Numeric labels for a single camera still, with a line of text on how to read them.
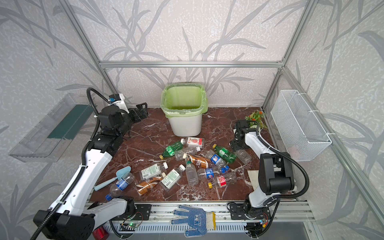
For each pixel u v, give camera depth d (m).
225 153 0.89
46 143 0.63
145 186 0.77
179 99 1.02
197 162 0.85
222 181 0.79
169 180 0.80
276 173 0.45
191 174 0.83
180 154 0.88
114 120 0.51
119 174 0.86
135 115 0.63
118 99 0.60
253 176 0.85
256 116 0.94
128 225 0.71
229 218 0.73
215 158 0.87
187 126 0.95
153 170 0.84
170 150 0.93
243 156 0.88
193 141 0.96
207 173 0.82
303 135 0.61
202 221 0.71
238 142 0.79
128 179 0.81
